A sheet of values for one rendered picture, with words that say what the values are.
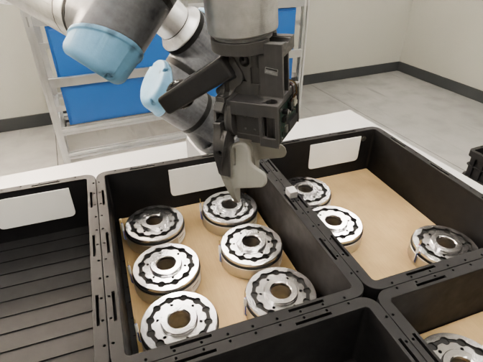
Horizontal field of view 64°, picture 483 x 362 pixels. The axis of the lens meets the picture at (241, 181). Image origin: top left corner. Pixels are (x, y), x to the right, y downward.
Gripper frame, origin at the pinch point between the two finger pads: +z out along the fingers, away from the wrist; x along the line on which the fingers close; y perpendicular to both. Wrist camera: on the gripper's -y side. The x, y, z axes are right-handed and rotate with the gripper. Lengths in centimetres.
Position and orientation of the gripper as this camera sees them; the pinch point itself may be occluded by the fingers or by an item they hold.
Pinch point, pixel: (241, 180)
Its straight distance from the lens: 53.6
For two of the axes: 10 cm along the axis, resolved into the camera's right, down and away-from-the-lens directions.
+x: 4.3, -5.6, 7.1
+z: 0.8, 8.0, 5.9
